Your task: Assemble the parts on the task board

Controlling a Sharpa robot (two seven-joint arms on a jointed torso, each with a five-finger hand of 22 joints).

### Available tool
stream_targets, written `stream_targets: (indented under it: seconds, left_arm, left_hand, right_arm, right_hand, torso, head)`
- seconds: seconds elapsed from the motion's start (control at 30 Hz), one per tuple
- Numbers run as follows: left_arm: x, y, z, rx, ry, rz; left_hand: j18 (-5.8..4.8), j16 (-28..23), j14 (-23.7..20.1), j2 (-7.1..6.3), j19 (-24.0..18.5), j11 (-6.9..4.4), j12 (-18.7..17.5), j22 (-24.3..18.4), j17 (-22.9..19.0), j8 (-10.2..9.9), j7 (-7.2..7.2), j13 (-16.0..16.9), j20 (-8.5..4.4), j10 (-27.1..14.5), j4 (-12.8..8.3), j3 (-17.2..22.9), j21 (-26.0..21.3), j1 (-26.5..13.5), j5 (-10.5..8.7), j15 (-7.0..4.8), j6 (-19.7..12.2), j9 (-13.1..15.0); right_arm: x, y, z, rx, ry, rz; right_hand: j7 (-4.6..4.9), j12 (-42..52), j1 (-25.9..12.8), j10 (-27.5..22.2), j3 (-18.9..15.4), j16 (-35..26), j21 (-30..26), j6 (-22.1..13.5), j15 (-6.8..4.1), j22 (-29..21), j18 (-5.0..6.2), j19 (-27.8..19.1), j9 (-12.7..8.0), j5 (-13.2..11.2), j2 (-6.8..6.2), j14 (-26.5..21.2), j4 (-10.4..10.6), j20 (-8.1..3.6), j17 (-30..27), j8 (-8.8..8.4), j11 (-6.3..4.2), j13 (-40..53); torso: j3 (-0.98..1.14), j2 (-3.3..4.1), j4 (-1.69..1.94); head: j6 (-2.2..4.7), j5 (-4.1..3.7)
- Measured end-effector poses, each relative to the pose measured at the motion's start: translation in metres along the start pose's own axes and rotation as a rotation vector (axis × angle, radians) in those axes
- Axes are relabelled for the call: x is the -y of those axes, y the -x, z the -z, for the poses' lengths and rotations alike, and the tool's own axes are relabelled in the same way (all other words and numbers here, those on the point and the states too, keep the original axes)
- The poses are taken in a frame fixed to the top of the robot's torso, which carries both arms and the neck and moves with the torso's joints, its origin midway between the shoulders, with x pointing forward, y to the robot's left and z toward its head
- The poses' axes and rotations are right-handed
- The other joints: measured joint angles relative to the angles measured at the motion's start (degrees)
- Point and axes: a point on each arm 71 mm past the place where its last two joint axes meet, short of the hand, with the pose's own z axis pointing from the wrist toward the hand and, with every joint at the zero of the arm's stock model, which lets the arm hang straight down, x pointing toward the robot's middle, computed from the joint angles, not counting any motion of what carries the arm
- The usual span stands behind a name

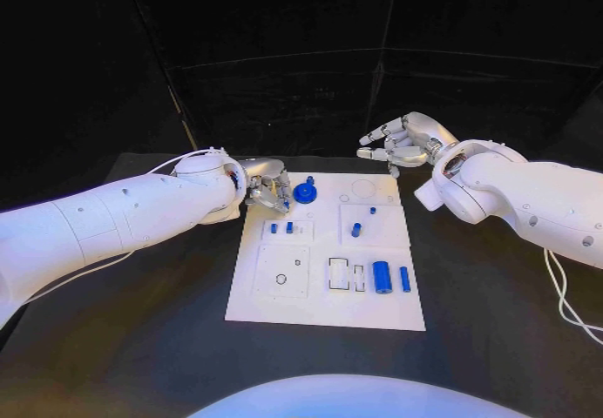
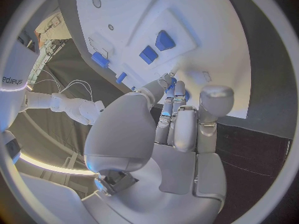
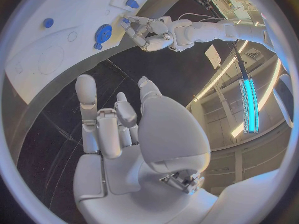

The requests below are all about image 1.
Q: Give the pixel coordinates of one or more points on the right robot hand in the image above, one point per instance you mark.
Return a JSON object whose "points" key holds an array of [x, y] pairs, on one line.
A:
{"points": [[415, 143]]}

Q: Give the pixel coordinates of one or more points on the thick long blue cylinder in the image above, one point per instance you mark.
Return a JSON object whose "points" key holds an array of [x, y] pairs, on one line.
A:
{"points": [[383, 277]]}

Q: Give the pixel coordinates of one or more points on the blue gear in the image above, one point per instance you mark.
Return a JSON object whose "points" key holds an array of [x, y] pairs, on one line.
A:
{"points": [[305, 192]]}

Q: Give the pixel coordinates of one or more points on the short blue cylinder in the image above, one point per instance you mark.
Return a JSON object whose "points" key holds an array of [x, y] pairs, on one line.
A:
{"points": [[357, 229]]}

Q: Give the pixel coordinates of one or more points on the thin long blue cylinder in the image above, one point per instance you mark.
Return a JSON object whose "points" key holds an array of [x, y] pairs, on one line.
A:
{"points": [[406, 279]]}

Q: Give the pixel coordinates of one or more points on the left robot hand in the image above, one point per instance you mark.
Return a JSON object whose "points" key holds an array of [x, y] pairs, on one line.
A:
{"points": [[269, 186]]}

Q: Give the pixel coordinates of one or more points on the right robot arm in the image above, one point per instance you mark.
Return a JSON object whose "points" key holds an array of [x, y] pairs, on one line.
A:
{"points": [[527, 202]]}

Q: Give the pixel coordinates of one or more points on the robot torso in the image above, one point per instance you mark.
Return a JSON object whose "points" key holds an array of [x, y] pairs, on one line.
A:
{"points": [[358, 396]]}

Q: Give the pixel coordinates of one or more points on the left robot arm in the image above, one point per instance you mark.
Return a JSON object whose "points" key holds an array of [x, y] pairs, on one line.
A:
{"points": [[117, 215]]}

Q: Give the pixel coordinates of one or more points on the white task board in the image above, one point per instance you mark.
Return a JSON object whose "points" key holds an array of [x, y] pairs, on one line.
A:
{"points": [[325, 261]]}

